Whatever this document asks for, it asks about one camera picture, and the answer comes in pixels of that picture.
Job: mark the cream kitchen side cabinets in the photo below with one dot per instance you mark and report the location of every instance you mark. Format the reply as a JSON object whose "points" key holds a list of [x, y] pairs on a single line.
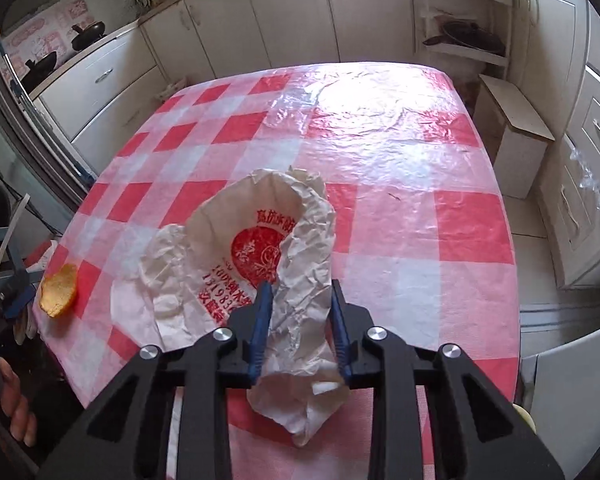
{"points": [[580, 110]]}

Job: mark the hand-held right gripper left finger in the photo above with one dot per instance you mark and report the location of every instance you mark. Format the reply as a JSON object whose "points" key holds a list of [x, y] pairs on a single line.
{"points": [[261, 325]]}

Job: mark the dark wok with lid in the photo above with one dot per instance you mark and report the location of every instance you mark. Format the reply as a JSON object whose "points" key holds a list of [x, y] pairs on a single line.
{"points": [[465, 35]]}

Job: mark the person's left hand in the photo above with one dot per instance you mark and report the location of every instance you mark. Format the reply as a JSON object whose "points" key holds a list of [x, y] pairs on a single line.
{"points": [[17, 410]]}

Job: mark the red white checked tablecloth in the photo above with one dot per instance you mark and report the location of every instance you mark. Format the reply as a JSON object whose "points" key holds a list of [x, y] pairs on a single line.
{"points": [[405, 185]]}

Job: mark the white storage rack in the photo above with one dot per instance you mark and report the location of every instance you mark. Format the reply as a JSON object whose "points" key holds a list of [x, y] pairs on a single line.
{"points": [[480, 5]]}

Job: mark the white paper bag red print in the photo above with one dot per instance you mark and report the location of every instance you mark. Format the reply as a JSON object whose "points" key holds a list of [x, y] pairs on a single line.
{"points": [[300, 240]]}

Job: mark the grey refrigerator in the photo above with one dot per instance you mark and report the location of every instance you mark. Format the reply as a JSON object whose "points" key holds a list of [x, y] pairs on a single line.
{"points": [[25, 120]]}

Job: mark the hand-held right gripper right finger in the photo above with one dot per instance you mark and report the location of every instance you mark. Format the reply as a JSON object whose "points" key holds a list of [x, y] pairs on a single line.
{"points": [[341, 330]]}

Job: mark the cream kitchen cabinets with drawers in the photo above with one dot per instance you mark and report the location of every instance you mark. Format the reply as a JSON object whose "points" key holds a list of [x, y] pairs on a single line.
{"points": [[230, 25]]}

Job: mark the black wok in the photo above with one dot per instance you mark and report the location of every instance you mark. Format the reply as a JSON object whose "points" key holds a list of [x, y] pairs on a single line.
{"points": [[40, 64], [87, 35]]}

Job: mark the blue wooden chair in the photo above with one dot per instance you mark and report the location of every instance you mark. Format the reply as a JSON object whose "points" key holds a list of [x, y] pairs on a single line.
{"points": [[5, 250]]}

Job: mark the clear plastic bag on cabinet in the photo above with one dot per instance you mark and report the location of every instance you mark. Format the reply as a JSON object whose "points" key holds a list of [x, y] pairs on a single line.
{"points": [[590, 180]]}

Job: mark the cardboard box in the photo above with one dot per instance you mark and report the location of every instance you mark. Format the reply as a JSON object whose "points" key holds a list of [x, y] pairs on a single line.
{"points": [[515, 130]]}

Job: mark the pale yellow object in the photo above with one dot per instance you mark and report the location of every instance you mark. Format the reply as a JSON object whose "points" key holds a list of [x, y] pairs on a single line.
{"points": [[525, 417]]}

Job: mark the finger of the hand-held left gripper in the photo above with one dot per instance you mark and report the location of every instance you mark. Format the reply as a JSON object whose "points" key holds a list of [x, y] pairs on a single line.
{"points": [[19, 302]]}

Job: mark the floral waste basket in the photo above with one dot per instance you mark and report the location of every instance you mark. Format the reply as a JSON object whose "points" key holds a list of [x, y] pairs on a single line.
{"points": [[172, 90]]}

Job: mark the red white cushion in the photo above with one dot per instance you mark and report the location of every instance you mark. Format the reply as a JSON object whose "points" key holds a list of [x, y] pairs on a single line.
{"points": [[40, 257]]}

